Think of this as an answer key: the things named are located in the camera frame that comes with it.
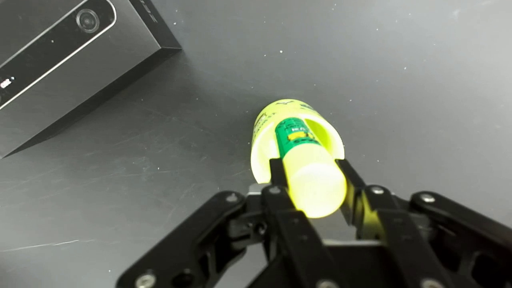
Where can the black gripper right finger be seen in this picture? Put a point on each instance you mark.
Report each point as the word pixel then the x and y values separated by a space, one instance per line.
pixel 426 234

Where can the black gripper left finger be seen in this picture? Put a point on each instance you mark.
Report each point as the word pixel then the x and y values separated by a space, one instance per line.
pixel 288 234

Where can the green yellow glue stick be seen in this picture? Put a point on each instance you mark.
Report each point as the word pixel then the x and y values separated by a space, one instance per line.
pixel 312 177

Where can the lime green cup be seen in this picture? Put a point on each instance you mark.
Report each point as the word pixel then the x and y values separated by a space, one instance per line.
pixel 264 138

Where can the black camera box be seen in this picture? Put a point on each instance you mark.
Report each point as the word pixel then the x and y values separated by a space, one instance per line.
pixel 69 70

